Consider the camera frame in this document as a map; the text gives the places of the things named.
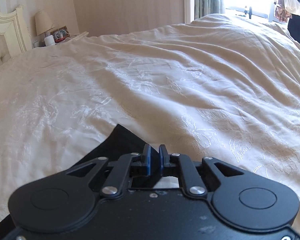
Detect black pants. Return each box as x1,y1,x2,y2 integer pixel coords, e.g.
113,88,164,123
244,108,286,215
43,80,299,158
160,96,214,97
0,123,180,238

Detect cream embroidered bedspread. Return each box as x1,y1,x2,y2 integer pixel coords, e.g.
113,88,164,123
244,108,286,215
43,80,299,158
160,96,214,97
0,14,300,232

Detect cream right nightstand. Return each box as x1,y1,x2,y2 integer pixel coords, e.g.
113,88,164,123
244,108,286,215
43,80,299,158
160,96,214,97
65,31,89,41

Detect framed photo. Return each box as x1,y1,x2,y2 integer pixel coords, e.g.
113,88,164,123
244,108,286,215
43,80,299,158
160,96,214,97
50,25,70,43

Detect white cylindrical speaker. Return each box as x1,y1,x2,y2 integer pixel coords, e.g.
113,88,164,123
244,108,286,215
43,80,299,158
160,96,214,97
44,35,56,47

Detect beige bedside lamp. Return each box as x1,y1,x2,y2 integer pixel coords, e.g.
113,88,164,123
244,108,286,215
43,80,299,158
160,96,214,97
34,9,55,36

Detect cream tufted headboard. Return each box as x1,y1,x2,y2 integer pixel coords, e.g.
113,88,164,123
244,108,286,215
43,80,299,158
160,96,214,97
0,5,33,65

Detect hanging clothes on rack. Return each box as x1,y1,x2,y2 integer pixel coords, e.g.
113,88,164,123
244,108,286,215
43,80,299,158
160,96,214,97
273,0,300,44

